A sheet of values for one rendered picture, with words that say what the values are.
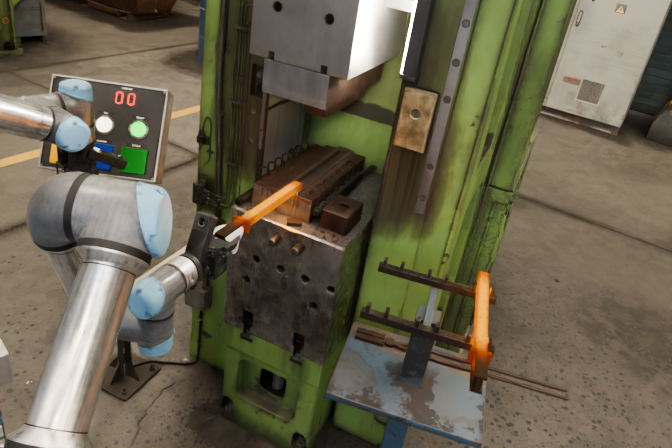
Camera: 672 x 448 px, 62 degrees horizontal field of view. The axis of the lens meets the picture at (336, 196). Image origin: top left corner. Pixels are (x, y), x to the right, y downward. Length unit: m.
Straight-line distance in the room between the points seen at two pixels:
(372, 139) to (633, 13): 4.84
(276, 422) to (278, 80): 1.20
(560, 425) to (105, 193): 2.16
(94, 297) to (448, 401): 0.97
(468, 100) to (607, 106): 5.23
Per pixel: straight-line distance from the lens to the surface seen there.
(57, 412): 0.92
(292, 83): 1.56
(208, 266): 1.36
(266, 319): 1.87
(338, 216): 1.62
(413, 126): 1.58
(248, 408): 2.19
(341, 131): 2.07
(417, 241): 1.72
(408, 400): 1.54
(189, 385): 2.42
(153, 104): 1.78
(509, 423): 2.58
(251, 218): 1.47
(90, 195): 0.96
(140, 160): 1.76
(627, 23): 6.60
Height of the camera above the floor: 1.76
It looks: 27 degrees down
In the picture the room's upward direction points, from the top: 10 degrees clockwise
